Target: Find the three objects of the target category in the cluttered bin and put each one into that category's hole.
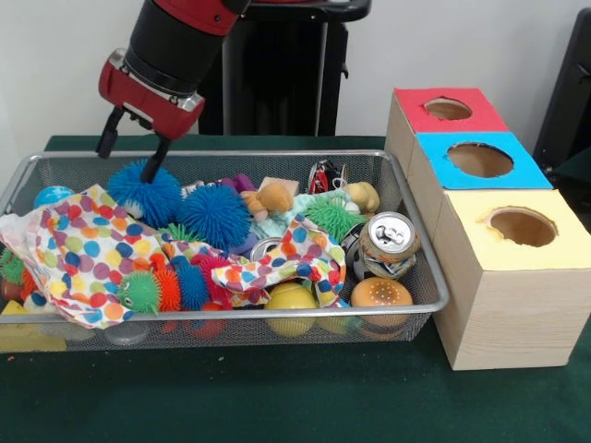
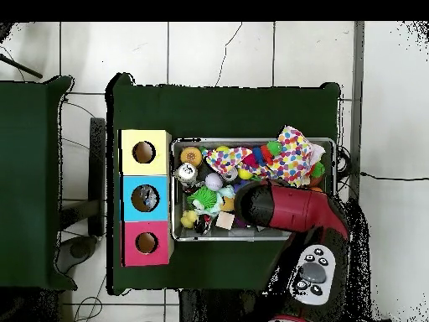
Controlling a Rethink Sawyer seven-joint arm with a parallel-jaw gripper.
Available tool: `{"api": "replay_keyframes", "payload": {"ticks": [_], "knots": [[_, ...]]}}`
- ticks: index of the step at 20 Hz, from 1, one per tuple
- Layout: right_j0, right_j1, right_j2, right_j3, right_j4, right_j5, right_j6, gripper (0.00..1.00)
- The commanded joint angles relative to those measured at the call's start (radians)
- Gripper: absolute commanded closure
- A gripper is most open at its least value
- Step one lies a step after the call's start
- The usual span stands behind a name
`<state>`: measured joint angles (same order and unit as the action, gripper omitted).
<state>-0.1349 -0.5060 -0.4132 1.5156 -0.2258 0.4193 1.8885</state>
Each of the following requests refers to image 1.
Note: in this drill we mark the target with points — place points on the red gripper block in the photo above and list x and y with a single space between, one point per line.
152 111

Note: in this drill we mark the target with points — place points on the blue spiky rubber ball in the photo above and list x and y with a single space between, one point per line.
129 198
214 214

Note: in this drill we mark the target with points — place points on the multicoloured spiky caterpillar toy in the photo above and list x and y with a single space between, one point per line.
171 288

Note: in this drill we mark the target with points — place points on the colourful patterned cloth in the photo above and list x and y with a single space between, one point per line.
286 263

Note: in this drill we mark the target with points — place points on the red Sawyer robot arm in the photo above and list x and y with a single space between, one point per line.
185 37

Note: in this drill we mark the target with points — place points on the shallow clear mesh bin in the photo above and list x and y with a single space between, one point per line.
406 194

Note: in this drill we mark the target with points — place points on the wooden box with three holes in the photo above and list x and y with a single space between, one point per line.
508 314

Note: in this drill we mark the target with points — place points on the tan plush animal toy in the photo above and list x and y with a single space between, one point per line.
268 197

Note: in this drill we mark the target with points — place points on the green spiky rubber ball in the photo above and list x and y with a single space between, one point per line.
331 217

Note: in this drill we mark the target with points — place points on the plain yellow ball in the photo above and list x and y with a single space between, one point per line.
291 297

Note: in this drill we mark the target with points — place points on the crushed silver drink can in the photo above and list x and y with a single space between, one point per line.
388 242

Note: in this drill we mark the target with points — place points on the dark green table cloth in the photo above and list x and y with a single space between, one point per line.
577 166
277 397

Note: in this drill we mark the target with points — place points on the orange ball with cream dots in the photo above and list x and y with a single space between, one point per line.
380 295

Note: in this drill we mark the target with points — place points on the black panel stand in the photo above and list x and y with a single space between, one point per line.
568 92

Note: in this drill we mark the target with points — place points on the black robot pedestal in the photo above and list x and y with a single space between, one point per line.
277 74

